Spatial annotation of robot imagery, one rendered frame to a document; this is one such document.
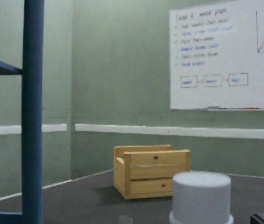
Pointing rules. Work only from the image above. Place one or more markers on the small wooden crate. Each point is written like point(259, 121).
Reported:
point(129, 178)

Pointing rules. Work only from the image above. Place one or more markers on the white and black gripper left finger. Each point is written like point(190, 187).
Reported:
point(124, 219)

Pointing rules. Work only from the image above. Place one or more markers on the grey bottle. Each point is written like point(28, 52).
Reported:
point(201, 197)

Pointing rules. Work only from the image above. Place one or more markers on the blue shelving unit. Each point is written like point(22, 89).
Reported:
point(31, 115)

